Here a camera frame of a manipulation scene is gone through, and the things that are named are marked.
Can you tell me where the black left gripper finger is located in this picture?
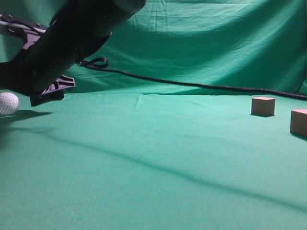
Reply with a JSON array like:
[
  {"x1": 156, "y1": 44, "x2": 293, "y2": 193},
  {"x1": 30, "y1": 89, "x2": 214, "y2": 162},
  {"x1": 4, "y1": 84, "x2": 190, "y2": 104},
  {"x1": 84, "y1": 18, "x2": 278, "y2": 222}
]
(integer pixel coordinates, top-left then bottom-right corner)
[{"x1": 30, "y1": 75, "x2": 76, "y2": 106}]

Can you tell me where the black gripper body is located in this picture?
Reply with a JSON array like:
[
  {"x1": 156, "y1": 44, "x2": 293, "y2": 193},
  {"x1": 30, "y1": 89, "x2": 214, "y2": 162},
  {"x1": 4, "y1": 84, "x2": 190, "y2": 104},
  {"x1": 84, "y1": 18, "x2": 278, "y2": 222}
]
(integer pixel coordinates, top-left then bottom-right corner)
[{"x1": 0, "y1": 47, "x2": 79, "y2": 95}]

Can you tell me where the green cloth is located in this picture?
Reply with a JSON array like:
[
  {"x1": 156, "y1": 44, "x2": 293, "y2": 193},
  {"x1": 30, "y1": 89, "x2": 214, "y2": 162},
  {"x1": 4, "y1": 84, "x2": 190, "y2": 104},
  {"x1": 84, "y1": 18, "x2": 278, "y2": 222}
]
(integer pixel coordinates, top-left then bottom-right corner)
[{"x1": 0, "y1": 0, "x2": 307, "y2": 230}]

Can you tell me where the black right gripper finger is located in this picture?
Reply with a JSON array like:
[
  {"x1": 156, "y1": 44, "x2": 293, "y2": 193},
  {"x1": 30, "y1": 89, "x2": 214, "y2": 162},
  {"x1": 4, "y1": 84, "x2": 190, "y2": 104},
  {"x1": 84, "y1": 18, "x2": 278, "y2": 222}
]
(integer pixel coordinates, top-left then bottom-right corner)
[{"x1": 0, "y1": 14, "x2": 49, "y2": 50}]

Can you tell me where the white golf ball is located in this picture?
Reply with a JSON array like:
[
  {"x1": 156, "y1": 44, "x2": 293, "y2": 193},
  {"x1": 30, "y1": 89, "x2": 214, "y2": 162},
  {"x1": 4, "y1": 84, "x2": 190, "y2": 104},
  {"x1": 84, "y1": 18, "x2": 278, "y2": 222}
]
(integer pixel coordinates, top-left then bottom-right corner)
[{"x1": 0, "y1": 92, "x2": 20, "y2": 115}]

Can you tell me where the black braided cable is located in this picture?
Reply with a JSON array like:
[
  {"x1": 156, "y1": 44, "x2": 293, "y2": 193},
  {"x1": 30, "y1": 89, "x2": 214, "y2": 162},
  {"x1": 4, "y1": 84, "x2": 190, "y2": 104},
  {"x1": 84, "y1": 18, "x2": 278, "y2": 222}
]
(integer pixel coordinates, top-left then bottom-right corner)
[{"x1": 78, "y1": 57, "x2": 307, "y2": 101}]

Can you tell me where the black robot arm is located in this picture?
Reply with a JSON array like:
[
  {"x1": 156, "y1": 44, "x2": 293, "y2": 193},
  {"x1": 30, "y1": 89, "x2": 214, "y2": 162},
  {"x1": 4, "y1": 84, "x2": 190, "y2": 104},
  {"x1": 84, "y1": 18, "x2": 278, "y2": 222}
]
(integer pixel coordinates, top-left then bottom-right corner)
[{"x1": 0, "y1": 0, "x2": 146, "y2": 106}]

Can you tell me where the wooden cube block at edge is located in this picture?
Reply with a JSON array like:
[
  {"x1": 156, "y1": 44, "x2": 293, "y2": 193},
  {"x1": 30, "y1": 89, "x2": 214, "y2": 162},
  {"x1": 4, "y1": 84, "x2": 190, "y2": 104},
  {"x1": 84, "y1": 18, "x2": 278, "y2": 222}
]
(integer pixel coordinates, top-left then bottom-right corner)
[{"x1": 290, "y1": 109, "x2": 307, "y2": 138}]

